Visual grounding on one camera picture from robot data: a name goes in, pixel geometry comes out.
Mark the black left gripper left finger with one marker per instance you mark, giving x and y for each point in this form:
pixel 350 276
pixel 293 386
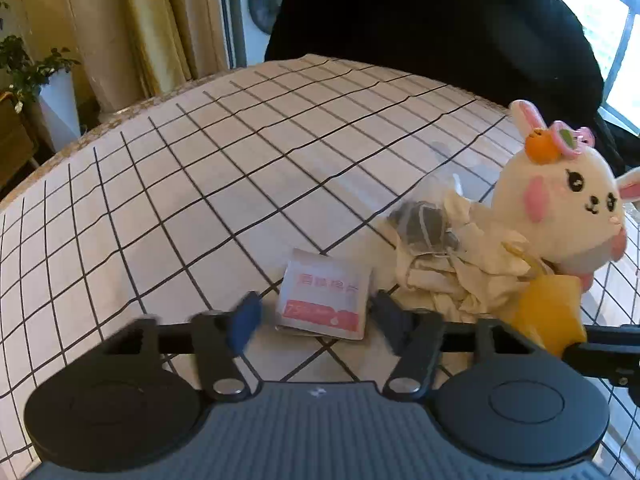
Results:
pixel 218 338

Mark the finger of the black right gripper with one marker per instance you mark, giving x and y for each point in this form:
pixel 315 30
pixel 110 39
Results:
pixel 618 363
pixel 624 333

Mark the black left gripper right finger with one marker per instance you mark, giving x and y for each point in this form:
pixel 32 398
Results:
pixel 415 337

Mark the white cloth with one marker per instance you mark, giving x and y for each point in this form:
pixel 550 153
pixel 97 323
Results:
pixel 485 275

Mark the pink alcohol wipe packet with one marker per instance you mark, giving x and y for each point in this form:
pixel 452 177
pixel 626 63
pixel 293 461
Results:
pixel 324 296

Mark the grey tea bag packet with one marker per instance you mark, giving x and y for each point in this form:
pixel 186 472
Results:
pixel 423 228

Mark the white bunny plush toy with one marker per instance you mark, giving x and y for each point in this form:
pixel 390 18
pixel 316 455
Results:
pixel 561 195

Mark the black and white grid tablecloth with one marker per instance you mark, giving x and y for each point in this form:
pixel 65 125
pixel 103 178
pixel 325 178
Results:
pixel 194 200

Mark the wooden sideboard cabinet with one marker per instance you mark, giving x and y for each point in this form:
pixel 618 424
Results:
pixel 19 144

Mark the black draped chair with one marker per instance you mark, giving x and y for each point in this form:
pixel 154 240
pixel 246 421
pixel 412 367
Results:
pixel 501 50

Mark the potted green plant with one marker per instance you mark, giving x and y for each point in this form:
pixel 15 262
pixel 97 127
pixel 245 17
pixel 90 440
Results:
pixel 42 92

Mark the yellow beige curtain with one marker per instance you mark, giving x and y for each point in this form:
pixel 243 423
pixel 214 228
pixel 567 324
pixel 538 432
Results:
pixel 128 50

